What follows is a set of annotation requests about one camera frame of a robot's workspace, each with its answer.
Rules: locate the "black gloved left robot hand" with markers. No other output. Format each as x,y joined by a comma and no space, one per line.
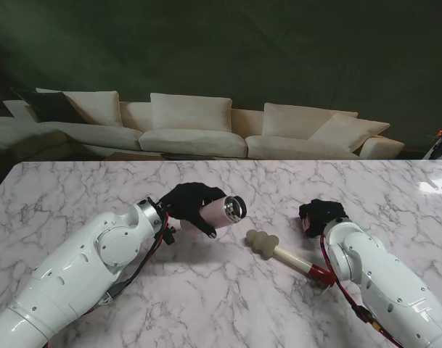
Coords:
186,203

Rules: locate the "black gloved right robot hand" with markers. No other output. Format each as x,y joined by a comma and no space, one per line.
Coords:
324,212

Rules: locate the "pink thermos bottle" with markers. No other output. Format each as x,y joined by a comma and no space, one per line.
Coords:
215,214

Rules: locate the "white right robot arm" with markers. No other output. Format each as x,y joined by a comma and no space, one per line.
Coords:
387,282

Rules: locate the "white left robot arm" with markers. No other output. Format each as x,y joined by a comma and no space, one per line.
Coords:
79,268

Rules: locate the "cream fabric sofa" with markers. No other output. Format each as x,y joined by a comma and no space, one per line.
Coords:
191,141

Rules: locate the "cream sofa cushion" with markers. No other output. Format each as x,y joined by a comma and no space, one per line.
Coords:
289,119
351,130
97,107
189,112

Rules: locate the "black stand with orange clamp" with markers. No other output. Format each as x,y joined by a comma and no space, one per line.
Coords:
440,145

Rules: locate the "dark brown sofa cushion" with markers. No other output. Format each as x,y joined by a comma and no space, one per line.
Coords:
53,107

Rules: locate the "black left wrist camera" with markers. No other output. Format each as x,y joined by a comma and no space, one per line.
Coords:
169,237

